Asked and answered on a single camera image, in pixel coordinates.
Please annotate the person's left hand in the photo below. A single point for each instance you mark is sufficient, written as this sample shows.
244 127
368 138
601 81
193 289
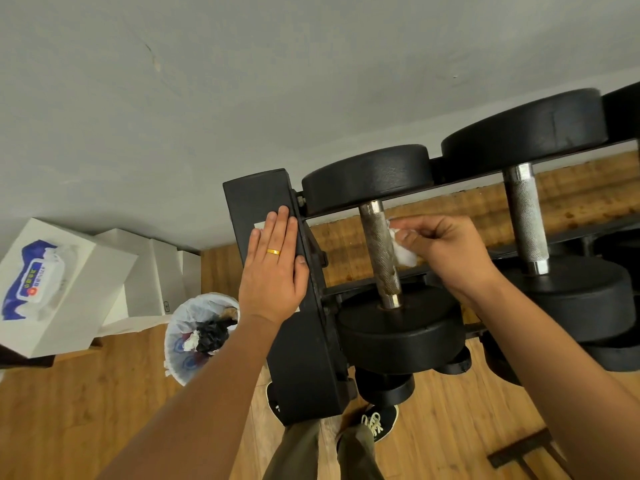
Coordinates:
272 282

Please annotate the person's right hand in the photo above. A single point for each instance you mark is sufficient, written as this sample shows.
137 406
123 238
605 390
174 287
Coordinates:
450 254

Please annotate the person's left middle finger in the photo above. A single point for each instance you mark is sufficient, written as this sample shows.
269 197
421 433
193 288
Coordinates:
283 229

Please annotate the person's right thumb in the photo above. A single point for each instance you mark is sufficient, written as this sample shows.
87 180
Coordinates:
407 238

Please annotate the person's left thumb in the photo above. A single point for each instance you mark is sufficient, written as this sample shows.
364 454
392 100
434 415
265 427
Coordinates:
302 272

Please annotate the person's left little finger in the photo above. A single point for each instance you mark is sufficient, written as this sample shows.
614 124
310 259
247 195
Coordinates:
254 247

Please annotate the white wet wipe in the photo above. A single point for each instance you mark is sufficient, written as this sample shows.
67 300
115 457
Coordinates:
405 254

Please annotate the person's left forearm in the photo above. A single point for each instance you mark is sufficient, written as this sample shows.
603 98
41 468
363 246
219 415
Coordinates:
200 399

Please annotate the person's right forearm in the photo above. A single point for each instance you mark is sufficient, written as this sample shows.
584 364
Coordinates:
560 374

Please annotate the plain white cardboard box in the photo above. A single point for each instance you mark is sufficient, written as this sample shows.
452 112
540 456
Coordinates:
191 274
167 274
135 279

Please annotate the black metal dumbbell rack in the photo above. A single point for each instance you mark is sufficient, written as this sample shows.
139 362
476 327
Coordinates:
300 364

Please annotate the black crumpled waste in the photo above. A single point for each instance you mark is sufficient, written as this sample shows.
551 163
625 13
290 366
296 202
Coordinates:
214 334

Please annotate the waste bin with white bag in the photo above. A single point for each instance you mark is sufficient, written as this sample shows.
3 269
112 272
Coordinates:
187 324

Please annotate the white crumpled tissue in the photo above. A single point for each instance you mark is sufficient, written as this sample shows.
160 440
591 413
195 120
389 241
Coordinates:
191 340

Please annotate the person's left black shoe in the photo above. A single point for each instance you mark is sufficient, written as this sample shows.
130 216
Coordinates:
274 402

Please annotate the person's black shoe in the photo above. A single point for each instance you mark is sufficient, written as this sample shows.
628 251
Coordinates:
274 402
381 422

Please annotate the person's right black shoe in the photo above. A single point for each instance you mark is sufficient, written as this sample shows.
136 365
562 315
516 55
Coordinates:
381 422

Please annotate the person's left trouser leg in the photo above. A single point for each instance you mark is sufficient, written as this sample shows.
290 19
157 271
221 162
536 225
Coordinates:
295 452

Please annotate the person's trouser leg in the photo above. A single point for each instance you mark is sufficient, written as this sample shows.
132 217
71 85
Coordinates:
295 452
357 454

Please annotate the person's right trouser leg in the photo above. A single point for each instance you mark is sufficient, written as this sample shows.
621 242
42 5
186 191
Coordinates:
357 454

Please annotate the white box with blue print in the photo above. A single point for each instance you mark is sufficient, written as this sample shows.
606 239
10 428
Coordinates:
55 287

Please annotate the black metal floor bracket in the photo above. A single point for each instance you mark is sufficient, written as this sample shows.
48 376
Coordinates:
525 447

